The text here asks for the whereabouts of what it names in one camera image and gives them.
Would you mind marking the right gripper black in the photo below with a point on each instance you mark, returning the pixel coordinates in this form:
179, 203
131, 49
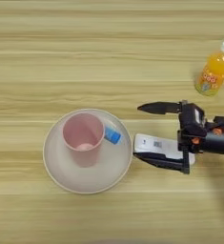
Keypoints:
208, 139

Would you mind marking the pink plastic cup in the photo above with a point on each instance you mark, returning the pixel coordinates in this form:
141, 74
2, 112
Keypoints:
83, 156

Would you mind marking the orange juice bottle white cap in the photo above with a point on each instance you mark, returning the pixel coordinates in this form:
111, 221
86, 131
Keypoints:
215, 70

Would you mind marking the beige round plate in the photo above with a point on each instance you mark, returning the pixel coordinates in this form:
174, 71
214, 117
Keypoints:
85, 181

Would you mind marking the small black box white label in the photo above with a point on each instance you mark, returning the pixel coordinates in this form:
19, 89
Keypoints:
193, 115

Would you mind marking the blue glue stick tube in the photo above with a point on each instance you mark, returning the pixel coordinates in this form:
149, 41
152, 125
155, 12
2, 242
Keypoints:
113, 136

